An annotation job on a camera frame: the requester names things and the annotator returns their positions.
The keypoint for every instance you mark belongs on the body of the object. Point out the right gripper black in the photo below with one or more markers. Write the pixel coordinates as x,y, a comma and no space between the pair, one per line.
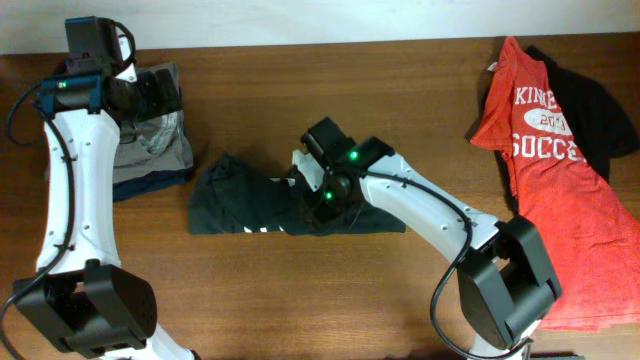
321,214

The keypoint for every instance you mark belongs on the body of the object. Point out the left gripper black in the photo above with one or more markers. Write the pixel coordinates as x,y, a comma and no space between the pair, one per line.
156,103

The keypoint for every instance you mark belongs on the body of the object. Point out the dark green t-shirt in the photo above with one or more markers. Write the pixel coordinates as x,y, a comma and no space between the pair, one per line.
232,197

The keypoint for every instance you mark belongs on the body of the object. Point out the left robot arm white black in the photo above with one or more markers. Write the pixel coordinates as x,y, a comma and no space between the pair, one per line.
80,298

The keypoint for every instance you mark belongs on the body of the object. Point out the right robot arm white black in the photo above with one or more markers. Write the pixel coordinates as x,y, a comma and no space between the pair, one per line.
506,281

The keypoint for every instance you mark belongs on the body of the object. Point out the grey folded shirt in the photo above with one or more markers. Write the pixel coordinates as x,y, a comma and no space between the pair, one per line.
153,145

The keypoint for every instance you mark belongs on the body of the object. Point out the navy folded garment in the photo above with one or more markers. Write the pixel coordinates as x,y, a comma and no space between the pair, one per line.
152,182

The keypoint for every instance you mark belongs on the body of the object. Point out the red soccer t-shirt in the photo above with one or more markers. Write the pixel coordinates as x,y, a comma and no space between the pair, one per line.
592,239

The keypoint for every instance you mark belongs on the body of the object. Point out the black garment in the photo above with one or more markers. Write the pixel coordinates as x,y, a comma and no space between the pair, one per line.
602,129

